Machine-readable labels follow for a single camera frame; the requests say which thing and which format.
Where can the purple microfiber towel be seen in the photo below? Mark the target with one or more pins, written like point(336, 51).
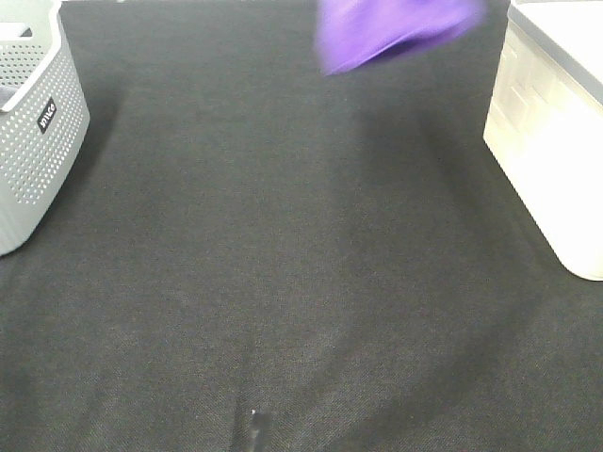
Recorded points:
point(353, 34)

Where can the white plastic storage box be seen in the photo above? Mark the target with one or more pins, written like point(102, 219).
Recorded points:
point(544, 124)

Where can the grey perforated plastic basket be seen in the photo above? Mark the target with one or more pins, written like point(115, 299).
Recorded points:
point(44, 115)

